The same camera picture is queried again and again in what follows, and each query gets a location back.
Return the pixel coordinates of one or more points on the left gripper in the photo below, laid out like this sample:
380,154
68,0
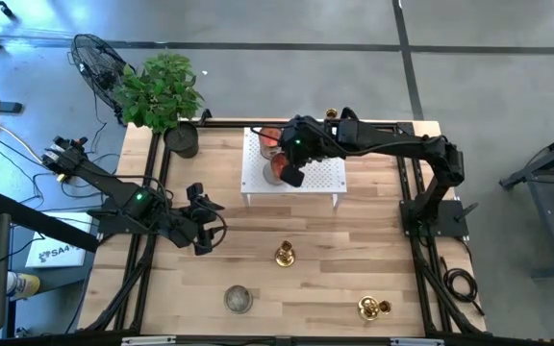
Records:
197,223

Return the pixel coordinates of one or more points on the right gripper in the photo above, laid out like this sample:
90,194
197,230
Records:
296,146

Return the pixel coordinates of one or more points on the orange candle tin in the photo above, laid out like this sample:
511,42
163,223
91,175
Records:
268,139
273,170

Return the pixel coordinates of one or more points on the brass candlestick holder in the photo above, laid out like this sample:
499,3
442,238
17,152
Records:
284,259
331,114
368,308

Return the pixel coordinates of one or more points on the silver candle tin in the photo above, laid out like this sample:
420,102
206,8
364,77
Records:
238,299

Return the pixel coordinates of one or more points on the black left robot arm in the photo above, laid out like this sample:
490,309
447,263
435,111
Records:
113,185

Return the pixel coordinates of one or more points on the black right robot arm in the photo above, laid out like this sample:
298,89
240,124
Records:
392,144

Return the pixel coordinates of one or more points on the white perforated metal shelf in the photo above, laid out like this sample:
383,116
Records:
325,182

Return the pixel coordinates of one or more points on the green potted plant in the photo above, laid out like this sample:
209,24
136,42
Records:
161,91

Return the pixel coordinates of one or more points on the white printed box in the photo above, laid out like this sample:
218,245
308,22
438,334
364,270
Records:
56,252

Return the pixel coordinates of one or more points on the black desk bar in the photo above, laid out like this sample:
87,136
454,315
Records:
41,221

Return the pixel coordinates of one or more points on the black floor fan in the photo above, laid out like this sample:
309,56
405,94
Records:
96,67

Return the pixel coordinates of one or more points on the yellow spray can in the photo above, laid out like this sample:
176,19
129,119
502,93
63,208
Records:
24,286

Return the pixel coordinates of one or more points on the black stand foot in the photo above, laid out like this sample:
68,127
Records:
11,107

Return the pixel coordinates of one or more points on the grey metal cart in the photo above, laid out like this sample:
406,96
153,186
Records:
546,158

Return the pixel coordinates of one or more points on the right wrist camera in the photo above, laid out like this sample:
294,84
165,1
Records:
292,176

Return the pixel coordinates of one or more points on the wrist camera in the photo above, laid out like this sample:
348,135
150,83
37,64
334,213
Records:
292,176
194,191

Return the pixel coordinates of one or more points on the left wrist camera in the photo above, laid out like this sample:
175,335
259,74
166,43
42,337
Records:
194,191

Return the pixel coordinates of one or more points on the black aluminium table frame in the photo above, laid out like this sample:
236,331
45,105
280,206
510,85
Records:
224,124

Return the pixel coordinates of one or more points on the silver metal bracket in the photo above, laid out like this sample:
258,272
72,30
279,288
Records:
416,342
147,341

